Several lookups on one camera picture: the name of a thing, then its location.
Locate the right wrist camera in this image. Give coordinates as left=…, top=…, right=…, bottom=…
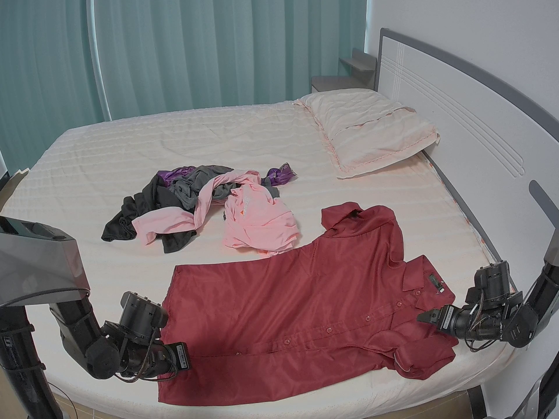
left=466, top=261, right=523, bottom=311

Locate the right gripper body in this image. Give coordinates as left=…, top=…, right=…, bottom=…
left=440, top=304, right=479, bottom=339

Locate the blue-green curtain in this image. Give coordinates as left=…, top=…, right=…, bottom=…
left=0, top=0, right=93, bottom=167
left=94, top=0, right=369, bottom=121

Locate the pile of clothes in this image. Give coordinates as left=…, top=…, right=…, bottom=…
left=101, top=162, right=302, bottom=258

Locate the bed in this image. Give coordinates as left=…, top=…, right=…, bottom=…
left=0, top=28, right=559, bottom=419

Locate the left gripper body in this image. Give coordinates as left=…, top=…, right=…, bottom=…
left=148, top=342, right=193, bottom=377

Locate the cream pillow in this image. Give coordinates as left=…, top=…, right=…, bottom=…
left=292, top=89, right=441, bottom=179

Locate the dark red shirt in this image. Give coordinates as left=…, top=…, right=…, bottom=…
left=156, top=203, right=459, bottom=407

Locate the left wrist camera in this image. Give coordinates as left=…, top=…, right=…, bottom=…
left=119, top=292, right=169, bottom=341

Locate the grey bedside table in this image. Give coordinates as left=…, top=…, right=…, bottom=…
left=311, top=48, right=378, bottom=93

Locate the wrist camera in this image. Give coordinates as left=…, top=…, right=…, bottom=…
left=466, top=261, right=523, bottom=311
left=119, top=292, right=169, bottom=341

